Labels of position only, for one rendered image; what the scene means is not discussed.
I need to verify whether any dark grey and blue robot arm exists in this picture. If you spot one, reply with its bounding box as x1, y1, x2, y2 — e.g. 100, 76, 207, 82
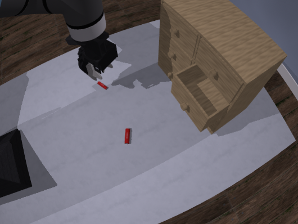
0, 0, 106, 46

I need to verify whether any light brown wooden chest of drawers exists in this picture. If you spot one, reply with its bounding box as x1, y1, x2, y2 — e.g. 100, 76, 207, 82
158, 0, 287, 134

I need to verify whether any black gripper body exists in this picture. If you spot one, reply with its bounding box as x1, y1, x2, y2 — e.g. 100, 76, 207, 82
78, 31, 118, 74

